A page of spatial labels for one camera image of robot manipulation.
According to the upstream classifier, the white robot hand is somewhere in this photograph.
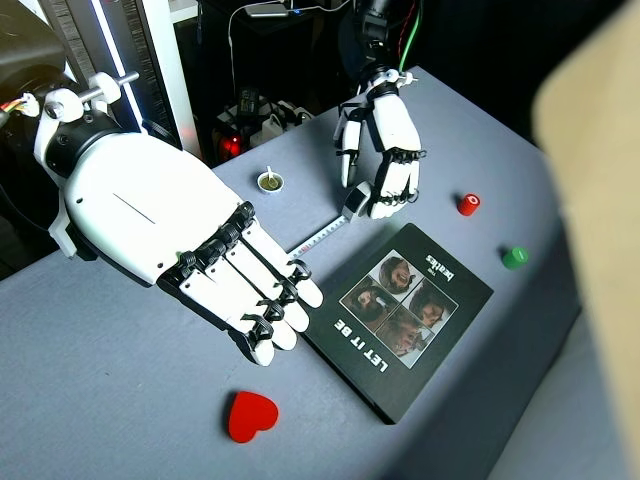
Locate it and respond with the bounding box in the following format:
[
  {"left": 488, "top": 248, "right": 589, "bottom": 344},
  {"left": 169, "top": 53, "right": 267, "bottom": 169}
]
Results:
[
  {"left": 62, "top": 132, "right": 325, "bottom": 367},
  {"left": 333, "top": 92, "right": 429, "bottom": 221}
]

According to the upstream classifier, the silver and black tape measure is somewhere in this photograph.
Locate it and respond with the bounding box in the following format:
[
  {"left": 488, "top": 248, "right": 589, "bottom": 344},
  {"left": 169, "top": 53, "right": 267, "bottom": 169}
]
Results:
[{"left": 288, "top": 180, "right": 375, "bottom": 260}]

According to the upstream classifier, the black Let It Be album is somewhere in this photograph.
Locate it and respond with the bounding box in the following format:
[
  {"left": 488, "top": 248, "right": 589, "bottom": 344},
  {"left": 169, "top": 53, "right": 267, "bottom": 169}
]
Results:
[{"left": 296, "top": 222, "right": 495, "bottom": 426}]

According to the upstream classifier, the red glowing device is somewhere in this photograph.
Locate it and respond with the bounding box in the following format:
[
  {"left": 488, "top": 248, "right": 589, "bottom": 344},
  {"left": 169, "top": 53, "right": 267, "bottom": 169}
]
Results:
[{"left": 219, "top": 132, "right": 245, "bottom": 160}]

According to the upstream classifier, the red cylinder block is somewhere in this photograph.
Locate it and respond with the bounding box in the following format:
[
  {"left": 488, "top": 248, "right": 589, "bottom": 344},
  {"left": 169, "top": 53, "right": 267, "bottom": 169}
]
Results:
[{"left": 457, "top": 192, "right": 482, "bottom": 217}]

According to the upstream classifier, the white power strip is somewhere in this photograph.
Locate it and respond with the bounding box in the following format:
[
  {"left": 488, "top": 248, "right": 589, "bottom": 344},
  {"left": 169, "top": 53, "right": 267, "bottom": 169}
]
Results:
[{"left": 259, "top": 99, "right": 314, "bottom": 146}]

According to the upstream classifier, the small white cup with spoon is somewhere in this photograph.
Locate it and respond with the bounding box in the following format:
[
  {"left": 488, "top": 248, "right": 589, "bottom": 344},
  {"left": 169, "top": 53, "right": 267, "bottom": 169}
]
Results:
[{"left": 256, "top": 166, "right": 285, "bottom": 194}]

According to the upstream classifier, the black power adapter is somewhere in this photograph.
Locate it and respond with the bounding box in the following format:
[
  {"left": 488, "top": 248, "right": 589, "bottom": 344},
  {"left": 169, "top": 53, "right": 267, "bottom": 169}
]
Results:
[{"left": 235, "top": 85, "right": 261, "bottom": 120}]

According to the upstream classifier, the flat silver device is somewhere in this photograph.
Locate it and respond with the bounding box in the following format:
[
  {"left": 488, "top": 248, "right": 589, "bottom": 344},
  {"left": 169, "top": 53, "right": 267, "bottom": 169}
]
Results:
[{"left": 248, "top": 4, "right": 290, "bottom": 20}]

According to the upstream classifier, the green cylinder block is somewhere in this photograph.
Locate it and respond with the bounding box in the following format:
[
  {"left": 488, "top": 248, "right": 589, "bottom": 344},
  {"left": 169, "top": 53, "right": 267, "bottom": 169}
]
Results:
[{"left": 501, "top": 245, "right": 530, "bottom": 271}]

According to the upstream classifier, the grey table cloth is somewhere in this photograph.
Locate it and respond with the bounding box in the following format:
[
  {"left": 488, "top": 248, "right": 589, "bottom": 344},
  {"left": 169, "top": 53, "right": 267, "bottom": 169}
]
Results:
[{"left": 0, "top": 64, "right": 584, "bottom": 480}]

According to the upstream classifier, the beige blurred board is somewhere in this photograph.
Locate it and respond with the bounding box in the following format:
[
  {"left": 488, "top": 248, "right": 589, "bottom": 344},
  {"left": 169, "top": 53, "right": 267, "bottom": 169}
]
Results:
[{"left": 532, "top": 0, "right": 640, "bottom": 480}]

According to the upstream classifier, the red heart block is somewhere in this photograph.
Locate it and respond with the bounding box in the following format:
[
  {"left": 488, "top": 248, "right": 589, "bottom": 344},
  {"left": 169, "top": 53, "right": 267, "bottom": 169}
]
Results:
[{"left": 227, "top": 390, "right": 280, "bottom": 444}]

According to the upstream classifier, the green cable on arm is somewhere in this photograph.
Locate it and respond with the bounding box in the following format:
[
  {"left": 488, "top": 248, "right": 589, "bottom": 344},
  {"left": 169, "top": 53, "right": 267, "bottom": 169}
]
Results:
[{"left": 398, "top": 0, "right": 420, "bottom": 74}]

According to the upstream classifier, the white post with light strip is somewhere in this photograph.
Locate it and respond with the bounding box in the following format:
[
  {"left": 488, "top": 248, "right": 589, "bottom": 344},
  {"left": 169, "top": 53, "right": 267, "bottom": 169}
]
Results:
[{"left": 89, "top": 0, "right": 197, "bottom": 161}]

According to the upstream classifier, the thin white cable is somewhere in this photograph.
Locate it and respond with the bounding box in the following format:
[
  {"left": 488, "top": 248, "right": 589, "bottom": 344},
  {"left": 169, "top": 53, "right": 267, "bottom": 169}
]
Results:
[{"left": 227, "top": 2, "right": 351, "bottom": 99}]

